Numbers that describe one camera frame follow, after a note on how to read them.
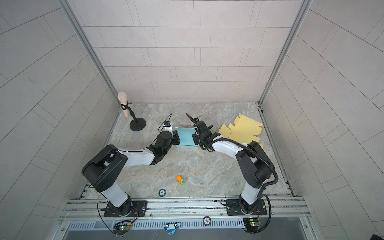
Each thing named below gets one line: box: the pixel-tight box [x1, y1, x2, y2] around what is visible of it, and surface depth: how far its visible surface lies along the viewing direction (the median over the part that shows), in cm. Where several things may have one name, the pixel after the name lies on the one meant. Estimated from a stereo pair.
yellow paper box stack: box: [218, 113, 264, 149], surface depth 103 cm
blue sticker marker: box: [163, 222, 181, 236], surface depth 67 cm
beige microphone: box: [117, 91, 129, 118], surface depth 86 cm
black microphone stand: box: [121, 100, 147, 132], surface depth 104 cm
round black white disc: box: [203, 215, 212, 227], surface depth 69 cm
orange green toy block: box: [175, 175, 186, 185], surface depth 80 cm
